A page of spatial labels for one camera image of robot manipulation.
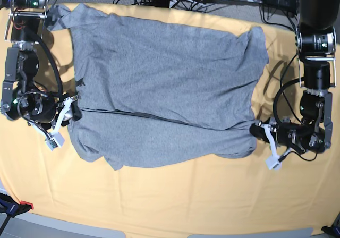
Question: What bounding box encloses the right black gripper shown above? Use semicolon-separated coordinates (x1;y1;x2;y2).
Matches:
28;93;82;128

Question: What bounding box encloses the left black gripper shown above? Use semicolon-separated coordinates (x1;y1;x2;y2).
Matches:
249;117;307;153

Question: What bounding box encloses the grey t-shirt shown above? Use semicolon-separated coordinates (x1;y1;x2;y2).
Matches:
48;4;268;169

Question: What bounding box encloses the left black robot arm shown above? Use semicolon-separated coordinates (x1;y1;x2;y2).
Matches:
250;0;339;155

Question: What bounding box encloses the yellow table cloth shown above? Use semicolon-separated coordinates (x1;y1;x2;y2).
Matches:
0;3;340;238

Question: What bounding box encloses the blue red table clamp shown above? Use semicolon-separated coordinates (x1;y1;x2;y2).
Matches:
1;193;34;218

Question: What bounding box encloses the black clamp right corner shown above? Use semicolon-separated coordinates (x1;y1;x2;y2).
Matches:
321;225;340;238

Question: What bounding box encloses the black power adapter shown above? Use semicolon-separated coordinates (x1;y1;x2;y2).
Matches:
264;0;297;12

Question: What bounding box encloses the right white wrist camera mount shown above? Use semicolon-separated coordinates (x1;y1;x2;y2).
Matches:
27;95;78;150

